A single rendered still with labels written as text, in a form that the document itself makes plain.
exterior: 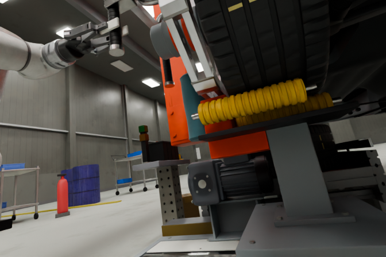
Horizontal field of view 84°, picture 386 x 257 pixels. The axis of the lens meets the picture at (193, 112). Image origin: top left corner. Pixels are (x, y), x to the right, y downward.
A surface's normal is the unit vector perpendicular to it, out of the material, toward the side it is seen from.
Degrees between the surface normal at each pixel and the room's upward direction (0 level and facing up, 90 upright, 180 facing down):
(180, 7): 135
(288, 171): 90
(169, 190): 90
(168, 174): 90
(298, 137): 90
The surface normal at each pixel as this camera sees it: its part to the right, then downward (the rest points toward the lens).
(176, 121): -0.36, -0.18
